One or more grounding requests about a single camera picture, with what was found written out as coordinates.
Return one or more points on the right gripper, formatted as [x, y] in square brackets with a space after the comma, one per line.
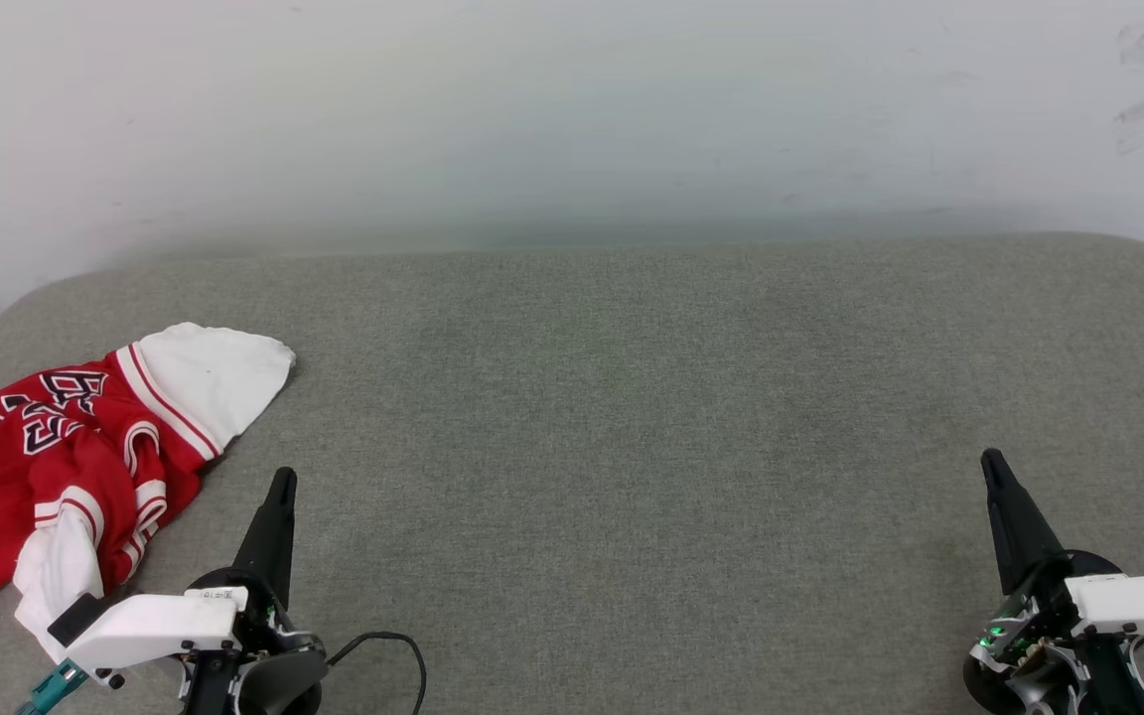
[1029, 650]

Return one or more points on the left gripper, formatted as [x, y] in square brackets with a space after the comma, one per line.
[274, 685]

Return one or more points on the red and white jersey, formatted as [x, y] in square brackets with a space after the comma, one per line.
[26, 477]

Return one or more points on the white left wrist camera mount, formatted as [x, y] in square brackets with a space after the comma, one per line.
[155, 624]

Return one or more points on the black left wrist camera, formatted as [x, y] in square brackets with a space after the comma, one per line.
[75, 618]

